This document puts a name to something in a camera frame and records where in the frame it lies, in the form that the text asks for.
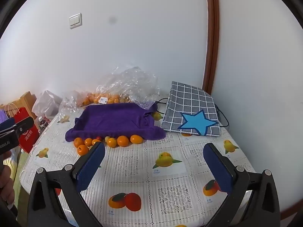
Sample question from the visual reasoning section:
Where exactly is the dark bottle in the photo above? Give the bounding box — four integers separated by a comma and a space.
38, 116, 51, 132

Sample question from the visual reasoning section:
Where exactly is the fruit printed tablecloth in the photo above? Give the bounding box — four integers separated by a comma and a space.
19, 99, 258, 227

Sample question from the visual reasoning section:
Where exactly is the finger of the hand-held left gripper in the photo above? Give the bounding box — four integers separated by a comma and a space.
0, 117, 16, 133
14, 117, 35, 136

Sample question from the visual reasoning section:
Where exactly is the large clear plastic bag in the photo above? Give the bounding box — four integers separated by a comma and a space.
96, 66, 160, 110

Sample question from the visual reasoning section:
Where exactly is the pile of bagged oranges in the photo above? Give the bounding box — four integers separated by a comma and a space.
80, 92, 133, 106

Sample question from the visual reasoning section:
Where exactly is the person's left hand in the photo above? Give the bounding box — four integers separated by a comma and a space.
0, 151, 15, 210

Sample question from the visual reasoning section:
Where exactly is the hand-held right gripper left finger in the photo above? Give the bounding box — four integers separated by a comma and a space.
27, 142, 106, 227

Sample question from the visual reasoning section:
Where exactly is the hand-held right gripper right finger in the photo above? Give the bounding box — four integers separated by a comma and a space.
203, 142, 281, 227

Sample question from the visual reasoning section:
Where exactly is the crumpled clear plastic bag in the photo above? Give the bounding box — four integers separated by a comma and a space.
58, 91, 86, 123

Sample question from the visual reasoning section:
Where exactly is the red paper bag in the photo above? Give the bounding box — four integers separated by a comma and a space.
13, 107, 41, 154

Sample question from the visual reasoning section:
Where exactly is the purple towel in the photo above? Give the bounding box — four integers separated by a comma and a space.
65, 102, 166, 143

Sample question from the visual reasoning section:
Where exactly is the brown wooden door frame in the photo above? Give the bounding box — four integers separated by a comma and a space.
202, 0, 219, 95

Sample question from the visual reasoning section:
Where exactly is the white light switch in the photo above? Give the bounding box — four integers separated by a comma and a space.
69, 13, 82, 29

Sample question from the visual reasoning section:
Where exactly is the wooden furniture piece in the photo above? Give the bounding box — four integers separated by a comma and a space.
0, 91, 37, 121

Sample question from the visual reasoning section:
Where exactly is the purple paper bag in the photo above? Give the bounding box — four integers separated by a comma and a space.
0, 109, 11, 124

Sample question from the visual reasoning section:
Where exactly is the grey checkered star bag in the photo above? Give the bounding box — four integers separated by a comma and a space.
162, 81, 221, 137

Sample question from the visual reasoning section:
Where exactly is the oval orange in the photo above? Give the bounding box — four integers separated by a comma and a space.
130, 134, 144, 144

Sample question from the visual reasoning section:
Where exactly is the white plastic bag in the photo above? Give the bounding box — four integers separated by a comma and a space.
32, 90, 63, 120

